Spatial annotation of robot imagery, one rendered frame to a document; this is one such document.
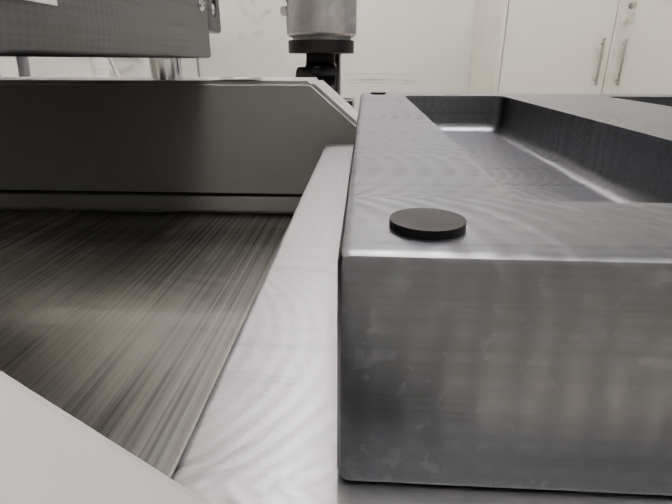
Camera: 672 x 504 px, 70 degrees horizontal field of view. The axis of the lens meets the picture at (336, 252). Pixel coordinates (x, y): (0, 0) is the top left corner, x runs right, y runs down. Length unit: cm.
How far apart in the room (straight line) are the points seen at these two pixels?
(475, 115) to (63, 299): 18
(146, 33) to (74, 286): 10
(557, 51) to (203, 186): 229
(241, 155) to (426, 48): 250
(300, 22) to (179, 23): 32
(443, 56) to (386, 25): 34
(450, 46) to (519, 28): 46
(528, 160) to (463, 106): 7
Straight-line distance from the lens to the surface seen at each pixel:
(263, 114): 26
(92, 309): 18
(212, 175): 27
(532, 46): 244
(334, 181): 17
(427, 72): 274
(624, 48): 260
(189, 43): 23
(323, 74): 53
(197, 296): 18
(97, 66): 112
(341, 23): 53
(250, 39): 270
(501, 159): 16
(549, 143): 17
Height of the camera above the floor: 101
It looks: 22 degrees down
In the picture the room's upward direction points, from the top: straight up
